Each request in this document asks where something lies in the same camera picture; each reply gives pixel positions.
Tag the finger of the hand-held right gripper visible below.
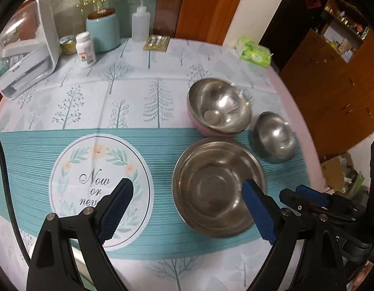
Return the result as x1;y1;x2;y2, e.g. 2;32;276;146
279;188;361;227
295;185;367;219

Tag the flat gold tray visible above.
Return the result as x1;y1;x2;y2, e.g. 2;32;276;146
143;35;171;51

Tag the white pill bottle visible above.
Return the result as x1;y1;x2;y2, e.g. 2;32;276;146
75;32;96;69

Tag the green tissue pack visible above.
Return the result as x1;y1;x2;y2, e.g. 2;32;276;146
237;37;273;68

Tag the small tin can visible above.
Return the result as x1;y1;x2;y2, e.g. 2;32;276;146
60;35;78;56

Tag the teal canister with brown lid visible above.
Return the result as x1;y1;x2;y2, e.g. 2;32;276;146
86;8;121;53

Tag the white plastic storage box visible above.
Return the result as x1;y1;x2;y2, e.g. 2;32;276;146
0;0;61;99

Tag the black cable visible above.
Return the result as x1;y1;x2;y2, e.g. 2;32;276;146
0;133;27;259

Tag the tree print tablecloth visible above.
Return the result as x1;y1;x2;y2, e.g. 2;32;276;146
0;35;324;291

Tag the large steel bowl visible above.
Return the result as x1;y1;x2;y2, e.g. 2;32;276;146
172;137;268;239

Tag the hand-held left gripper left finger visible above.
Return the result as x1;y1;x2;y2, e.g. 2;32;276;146
26;178;135;291

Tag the cardboard box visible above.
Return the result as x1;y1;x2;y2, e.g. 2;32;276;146
320;152;369;194

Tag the wooden glass door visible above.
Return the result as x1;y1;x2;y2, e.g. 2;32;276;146
38;0;251;47

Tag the wooden shelf unit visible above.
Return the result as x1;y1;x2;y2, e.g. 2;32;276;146
314;0;371;64

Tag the medium steel bowl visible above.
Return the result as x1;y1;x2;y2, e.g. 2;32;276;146
187;78;253;134

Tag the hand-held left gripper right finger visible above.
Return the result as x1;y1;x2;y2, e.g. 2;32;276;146
241;180;347;291

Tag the wooden cabinet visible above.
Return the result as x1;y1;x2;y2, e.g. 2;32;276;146
279;27;374;158

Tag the clear squeeze bottle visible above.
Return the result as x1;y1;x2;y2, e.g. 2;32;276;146
122;0;151;42

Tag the small steel bowl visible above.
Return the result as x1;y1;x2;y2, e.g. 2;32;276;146
250;112;296;162

